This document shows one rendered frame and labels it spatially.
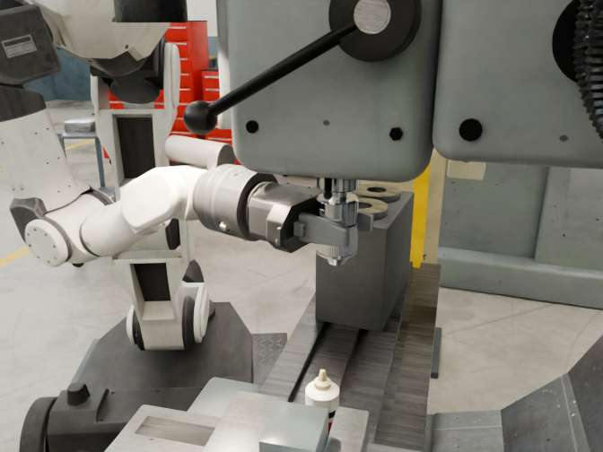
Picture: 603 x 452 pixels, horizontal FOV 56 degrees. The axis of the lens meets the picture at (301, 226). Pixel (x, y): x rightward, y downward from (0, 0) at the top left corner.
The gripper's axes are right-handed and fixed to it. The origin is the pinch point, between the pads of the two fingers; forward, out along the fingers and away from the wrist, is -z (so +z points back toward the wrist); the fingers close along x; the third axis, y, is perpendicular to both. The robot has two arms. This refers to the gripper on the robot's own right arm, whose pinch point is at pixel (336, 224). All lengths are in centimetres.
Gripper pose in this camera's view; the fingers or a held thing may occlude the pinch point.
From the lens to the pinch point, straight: 63.3
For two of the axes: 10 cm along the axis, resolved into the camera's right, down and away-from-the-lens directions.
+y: -0.1, 9.4, 3.5
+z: -8.3, -2.0, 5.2
